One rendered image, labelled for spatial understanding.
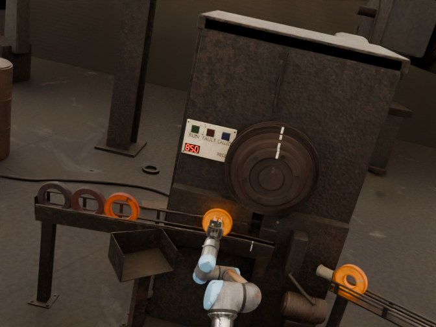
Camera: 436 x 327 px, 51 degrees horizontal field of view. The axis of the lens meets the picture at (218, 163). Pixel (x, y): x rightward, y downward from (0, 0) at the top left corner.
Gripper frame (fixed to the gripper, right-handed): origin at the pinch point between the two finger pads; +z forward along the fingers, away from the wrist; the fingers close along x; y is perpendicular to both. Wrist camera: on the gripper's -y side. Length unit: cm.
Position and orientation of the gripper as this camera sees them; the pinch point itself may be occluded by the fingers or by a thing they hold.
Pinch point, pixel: (217, 219)
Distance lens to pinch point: 241.8
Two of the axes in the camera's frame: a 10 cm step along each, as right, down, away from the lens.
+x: -9.8, -2.1, 0.5
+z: 1.6, -5.6, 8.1
